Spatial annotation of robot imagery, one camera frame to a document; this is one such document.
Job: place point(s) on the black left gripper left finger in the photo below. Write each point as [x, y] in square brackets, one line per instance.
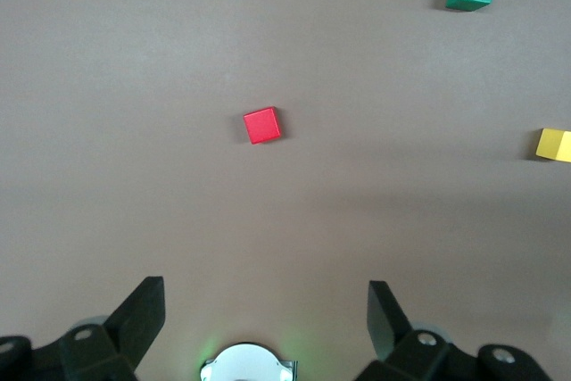
[129, 332]

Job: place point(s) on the yellow cube block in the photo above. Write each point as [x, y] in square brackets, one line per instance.
[553, 144]

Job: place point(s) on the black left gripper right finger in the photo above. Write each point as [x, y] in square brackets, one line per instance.
[392, 336]

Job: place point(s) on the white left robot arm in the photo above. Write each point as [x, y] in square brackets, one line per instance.
[245, 365]

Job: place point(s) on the red cube block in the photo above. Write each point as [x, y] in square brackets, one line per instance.
[263, 126]

